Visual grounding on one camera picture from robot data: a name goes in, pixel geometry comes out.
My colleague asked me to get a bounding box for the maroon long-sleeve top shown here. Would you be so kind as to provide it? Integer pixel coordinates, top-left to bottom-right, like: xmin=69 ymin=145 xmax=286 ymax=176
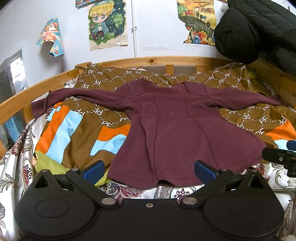
xmin=32 ymin=79 xmax=278 ymax=189

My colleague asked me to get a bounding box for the brown patterned PF blanket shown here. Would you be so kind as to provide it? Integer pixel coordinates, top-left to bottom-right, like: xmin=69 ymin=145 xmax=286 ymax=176
xmin=35 ymin=64 xmax=295 ymax=179

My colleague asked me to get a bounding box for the floral satin bed sheet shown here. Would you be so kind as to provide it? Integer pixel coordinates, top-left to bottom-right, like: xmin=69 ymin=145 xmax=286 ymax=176
xmin=1 ymin=115 xmax=295 ymax=240

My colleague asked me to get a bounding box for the black puffer jacket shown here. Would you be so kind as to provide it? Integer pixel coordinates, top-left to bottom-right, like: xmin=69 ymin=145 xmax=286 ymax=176
xmin=214 ymin=1 xmax=295 ymax=75

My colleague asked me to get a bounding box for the curled anime girl poster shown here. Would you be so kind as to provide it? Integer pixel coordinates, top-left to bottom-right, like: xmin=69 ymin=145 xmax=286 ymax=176
xmin=36 ymin=18 xmax=64 ymax=57

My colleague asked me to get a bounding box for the anime boy poster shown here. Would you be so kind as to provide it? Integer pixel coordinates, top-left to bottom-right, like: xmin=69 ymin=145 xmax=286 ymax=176
xmin=88 ymin=0 xmax=128 ymax=51

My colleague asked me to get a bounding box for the colourful landscape poster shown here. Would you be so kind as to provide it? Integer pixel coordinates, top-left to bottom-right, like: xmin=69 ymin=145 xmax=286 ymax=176
xmin=177 ymin=0 xmax=217 ymax=46

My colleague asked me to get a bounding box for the top edge cartoon poster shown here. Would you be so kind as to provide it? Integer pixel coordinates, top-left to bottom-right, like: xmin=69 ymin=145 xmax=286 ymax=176
xmin=75 ymin=0 xmax=100 ymax=8

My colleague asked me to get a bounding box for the wooden bed frame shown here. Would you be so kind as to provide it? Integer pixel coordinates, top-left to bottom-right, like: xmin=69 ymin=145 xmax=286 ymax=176
xmin=1 ymin=56 xmax=295 ymax=123

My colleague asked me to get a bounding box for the grey window frame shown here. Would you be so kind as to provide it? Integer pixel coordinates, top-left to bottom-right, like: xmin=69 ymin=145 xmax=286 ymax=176
xmin=1 ymin=50 xmax=28 ymax=144

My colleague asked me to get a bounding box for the white wall conduit pipe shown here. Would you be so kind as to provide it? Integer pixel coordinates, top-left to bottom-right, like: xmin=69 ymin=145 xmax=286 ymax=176
xmin=130 ymin=0 xmax=138 ymax=58

